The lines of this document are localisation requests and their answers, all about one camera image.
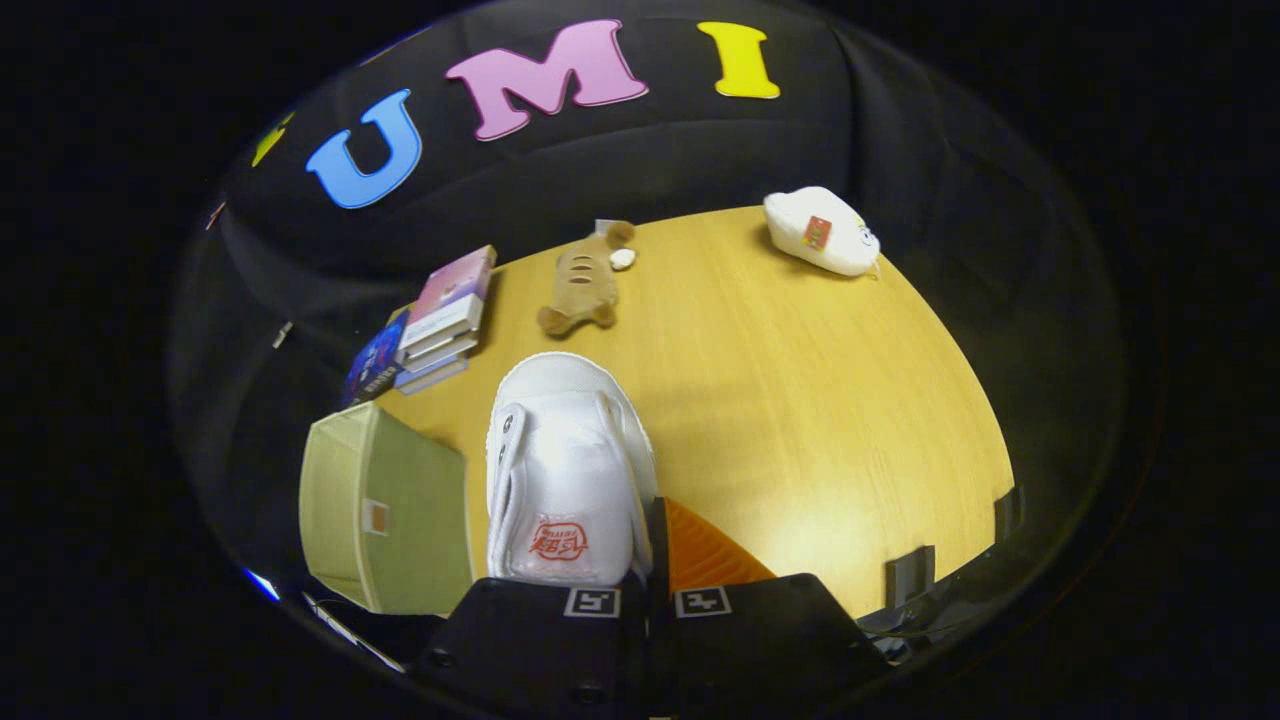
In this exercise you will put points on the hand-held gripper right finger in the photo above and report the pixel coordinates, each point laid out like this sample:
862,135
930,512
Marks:
658,540

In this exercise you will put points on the white paperback book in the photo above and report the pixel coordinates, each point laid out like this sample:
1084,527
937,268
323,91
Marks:
432,376
440,350

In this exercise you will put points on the silver cloth clip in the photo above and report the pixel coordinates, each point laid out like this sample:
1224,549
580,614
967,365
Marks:
282,333

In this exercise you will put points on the black table edge bracket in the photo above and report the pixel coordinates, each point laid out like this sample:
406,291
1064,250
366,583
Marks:
910,575
1008,513

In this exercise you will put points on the white plush toy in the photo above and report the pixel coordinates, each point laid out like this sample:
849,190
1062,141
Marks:
830,235

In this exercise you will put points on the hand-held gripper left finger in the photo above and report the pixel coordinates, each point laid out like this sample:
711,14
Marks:
520,640

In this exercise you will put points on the brown plush toy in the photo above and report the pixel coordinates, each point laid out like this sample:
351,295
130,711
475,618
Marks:
585,285

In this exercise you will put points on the white canvas shoe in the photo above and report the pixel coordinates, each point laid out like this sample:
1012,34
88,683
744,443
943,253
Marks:
565,470

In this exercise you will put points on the blue cover book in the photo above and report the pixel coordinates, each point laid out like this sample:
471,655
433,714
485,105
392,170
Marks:
375,360

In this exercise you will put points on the pink cloth clip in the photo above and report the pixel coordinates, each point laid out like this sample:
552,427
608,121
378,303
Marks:
215,215

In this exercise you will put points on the green fabric storage box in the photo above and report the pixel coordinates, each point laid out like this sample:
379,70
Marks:
400,520

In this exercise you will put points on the pink cover book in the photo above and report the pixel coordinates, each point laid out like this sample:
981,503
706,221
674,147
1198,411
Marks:
455,290

